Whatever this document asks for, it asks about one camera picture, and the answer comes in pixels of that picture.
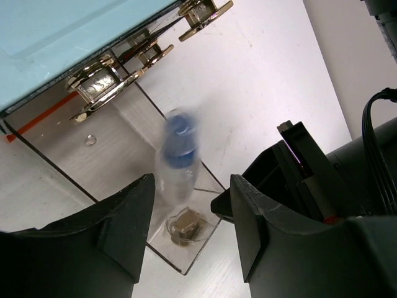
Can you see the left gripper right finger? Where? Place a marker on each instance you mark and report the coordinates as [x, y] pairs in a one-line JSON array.
[[285, 254]]

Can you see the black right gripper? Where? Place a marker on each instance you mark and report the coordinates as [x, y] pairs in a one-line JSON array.
[[297, 174]]

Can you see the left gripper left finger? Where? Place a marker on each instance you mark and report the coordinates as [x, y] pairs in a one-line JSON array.
[[96, 252]]

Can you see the clear bottle blue cap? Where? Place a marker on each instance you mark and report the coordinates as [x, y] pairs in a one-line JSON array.
[[177, 161]]

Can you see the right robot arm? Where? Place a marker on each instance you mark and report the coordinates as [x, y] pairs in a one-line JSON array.
[[368, 164]]

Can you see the teal orange drawer box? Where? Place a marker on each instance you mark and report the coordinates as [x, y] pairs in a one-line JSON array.
[[96, 47]]

